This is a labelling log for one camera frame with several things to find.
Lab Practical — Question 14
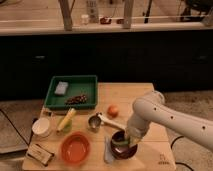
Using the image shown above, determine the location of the metal measuring cup white handle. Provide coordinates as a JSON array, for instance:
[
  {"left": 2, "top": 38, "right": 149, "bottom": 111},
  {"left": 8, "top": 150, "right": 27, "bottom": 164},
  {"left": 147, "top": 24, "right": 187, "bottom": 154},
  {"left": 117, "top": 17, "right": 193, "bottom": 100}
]
[{"left": 88, "top": 113, "right": 126, "bottom": 132}]

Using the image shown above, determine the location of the green plastic tray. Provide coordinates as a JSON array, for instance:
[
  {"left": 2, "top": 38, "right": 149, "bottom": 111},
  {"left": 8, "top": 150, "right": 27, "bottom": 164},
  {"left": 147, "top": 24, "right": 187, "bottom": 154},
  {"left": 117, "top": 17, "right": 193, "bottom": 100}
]
[{"left": 44, "top": 75, "right": 98, "bottom": 110}]

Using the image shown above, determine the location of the black cable left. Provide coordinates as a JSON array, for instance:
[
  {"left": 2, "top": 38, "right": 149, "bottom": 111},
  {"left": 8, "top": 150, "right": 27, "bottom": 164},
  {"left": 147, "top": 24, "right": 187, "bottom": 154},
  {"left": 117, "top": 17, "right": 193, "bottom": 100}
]
[{"left": 0, "top": 108, "right": 39, "bottom": 147}]

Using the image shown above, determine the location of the orange bowl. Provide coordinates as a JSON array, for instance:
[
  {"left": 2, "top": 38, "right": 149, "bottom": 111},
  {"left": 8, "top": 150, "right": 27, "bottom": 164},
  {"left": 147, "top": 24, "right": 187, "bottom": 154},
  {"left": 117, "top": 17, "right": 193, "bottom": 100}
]
[{"left": 59, "top": 132, "right": 90, "bottom": 166}]

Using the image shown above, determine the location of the grey sponge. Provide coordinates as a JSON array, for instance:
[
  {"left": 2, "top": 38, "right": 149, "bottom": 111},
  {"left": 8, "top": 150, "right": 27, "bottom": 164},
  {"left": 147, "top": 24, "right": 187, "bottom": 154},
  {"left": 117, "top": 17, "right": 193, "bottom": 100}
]
[{"left": 55, "top": 82, "right": 68, "bottom": 95}]

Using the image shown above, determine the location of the red object on shelf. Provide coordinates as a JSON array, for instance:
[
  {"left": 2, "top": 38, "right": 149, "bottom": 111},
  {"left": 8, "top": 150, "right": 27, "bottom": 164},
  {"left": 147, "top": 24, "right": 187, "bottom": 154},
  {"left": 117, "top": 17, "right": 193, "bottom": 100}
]
[{"left": 100, "top": 17, "right": 112, "bottom": 25}]

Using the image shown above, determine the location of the dark purple bowl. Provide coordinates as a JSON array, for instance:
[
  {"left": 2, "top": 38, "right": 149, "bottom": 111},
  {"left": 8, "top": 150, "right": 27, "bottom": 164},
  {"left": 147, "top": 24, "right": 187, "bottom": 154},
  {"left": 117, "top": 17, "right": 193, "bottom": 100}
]
[{"left": 110, "top": 137, "right": 138, "bottom": 160}]

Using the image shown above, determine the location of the small white jar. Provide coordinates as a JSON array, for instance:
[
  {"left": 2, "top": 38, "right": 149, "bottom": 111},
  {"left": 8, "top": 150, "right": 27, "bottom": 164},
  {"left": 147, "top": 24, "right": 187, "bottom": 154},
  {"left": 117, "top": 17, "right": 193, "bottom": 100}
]
[{"left": 81, "top": 14, "right": 89, "bottom": 25}]

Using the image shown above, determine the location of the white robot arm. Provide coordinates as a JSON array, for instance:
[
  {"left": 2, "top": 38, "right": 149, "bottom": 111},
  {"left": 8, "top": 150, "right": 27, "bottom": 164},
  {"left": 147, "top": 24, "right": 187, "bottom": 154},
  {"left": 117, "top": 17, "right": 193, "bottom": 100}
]
[{"left": 125, "top": 91, "right": 213, "bottom": 152}]

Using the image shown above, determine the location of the black cable right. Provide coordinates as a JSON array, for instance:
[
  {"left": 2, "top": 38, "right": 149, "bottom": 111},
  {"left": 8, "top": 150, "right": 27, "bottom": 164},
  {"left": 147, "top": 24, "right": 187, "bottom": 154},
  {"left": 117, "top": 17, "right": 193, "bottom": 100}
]
[{"left": 170, "top": 134, "right": 201, "bottom": 171}]

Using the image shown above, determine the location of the black cable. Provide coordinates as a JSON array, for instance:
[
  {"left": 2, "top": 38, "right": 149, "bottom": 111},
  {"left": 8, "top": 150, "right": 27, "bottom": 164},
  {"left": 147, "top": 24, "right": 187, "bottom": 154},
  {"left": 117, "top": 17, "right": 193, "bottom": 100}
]
[
  {"left": 0, "top": 108, "right": 39, "bottom": 147},
  {"left": 170, "top": 134, "right": 201, "bottom": 171}
]

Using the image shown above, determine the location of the brown nut cluster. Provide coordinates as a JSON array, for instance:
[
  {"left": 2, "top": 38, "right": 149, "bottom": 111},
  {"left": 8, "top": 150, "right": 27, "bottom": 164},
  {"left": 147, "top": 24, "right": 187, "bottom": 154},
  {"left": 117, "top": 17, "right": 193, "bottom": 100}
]
[{"left": 65, "top": 94, "right": 87, "bottom": 105}]

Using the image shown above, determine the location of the green pepper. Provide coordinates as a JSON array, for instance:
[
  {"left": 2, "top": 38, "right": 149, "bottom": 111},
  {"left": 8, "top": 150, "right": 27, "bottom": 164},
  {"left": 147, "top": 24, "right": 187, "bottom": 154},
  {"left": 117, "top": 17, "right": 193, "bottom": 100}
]
[{"left": 112, "top": 132, "right": 129, "bottom": 146}]

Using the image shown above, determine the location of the orange tomato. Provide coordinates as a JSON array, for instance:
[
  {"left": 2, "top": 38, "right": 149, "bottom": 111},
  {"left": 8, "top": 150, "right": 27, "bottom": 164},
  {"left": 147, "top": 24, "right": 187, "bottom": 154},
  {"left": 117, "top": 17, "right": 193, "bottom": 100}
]
[{"left": 107, "top": 105, "right": 119, "bottom": 118}]

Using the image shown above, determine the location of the brown white rectangular block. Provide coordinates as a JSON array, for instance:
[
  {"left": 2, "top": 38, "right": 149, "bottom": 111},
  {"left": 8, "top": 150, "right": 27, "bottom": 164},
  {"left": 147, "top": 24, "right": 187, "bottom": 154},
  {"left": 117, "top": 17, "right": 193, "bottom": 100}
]
[{"left": 27, "top": 144, "right": 55, "bottom": 166}]

